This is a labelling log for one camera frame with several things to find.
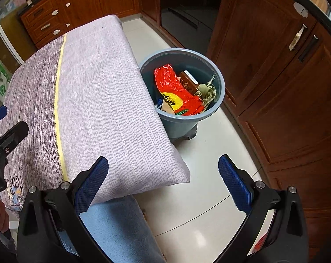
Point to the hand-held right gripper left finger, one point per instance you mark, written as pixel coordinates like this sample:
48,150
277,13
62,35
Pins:
91,183

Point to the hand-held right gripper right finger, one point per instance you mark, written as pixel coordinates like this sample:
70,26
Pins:
235,183

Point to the blue trash bin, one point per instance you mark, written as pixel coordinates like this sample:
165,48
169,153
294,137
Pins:
179,126

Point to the dried leaf bundle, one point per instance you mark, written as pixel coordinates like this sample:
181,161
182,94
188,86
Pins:
207,93

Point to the brown cardboard box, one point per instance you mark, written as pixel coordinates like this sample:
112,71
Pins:
188,82

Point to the orange plastic bag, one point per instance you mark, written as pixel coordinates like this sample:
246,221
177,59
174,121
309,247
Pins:
170,85

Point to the person's left hand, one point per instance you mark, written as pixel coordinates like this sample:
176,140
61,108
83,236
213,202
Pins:
1,213

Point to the light blue cloth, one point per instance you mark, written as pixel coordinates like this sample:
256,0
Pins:
118,224

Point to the glass sliding door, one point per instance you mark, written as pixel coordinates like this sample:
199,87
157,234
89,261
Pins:
3,41

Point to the printed grey tablecloth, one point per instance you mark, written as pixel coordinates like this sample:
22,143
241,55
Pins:
99,87

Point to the wooden cabinet with doors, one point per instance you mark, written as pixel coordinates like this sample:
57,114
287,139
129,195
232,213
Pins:
277,87

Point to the wooden cabinet with drawers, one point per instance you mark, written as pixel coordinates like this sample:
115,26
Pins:
86,2

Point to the black built-in oven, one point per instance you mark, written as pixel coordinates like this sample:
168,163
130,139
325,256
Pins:
187,11

